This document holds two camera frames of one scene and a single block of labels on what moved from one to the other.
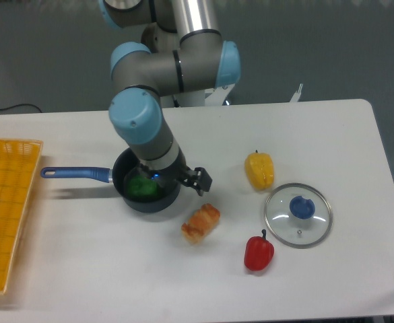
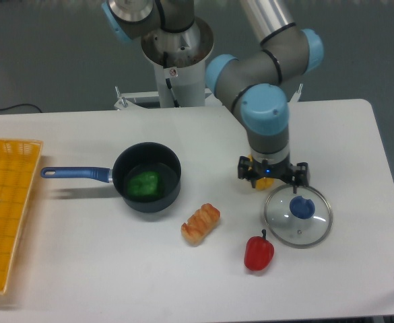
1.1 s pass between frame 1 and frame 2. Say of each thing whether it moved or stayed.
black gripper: moved
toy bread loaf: stayed
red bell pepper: stayed
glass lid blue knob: stayed
